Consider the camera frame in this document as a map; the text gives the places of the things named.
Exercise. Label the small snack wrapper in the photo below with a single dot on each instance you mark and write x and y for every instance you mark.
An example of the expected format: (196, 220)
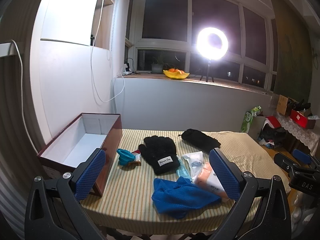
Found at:
(137, 156)

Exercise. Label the ring light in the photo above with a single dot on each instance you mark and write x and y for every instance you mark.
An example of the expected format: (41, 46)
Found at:
(212, 44)

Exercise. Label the dark red cardboard box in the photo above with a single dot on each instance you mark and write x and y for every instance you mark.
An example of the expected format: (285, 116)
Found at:
(78, 140)

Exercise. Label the black light tripod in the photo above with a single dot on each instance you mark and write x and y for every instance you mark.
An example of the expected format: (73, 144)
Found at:
(208, 74)

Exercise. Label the black knit glove with label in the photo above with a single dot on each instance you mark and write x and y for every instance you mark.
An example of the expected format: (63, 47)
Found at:
(160, 153)

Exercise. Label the white plastic packet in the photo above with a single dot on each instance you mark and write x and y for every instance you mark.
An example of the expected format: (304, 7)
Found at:
(195, 161)

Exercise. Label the potted plant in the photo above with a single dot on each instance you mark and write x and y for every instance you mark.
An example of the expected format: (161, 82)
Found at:
(157, 65)

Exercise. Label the teal collapsible cup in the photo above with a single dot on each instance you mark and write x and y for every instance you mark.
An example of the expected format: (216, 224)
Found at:
(125, 157)

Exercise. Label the oranges in bowl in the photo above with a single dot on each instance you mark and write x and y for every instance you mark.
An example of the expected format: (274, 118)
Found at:
(173, 70)

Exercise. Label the lace covered side table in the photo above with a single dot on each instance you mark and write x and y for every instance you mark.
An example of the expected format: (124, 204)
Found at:
(309, 137)

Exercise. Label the blue microfiber cloth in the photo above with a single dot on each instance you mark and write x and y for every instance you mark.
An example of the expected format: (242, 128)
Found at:
(177, 198)

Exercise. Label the brown cardboard box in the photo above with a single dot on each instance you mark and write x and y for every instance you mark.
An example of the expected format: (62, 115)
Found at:
(285, 105)

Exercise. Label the red cloth pile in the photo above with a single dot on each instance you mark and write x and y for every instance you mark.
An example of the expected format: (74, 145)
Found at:
(272, 121)

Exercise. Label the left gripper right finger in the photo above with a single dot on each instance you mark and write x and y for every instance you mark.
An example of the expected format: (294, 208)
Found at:
(272, 217)

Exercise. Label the green white package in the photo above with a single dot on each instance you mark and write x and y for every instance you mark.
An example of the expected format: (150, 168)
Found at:
(248, 118)

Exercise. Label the yellow fruit bowl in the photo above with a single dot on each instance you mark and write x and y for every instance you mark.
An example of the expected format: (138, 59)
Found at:
(175, 75)

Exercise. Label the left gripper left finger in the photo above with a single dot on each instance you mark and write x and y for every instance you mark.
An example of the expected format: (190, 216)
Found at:
(42, 220)

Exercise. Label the pink item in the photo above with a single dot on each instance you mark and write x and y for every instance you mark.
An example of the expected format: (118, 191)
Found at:
(208, 180)

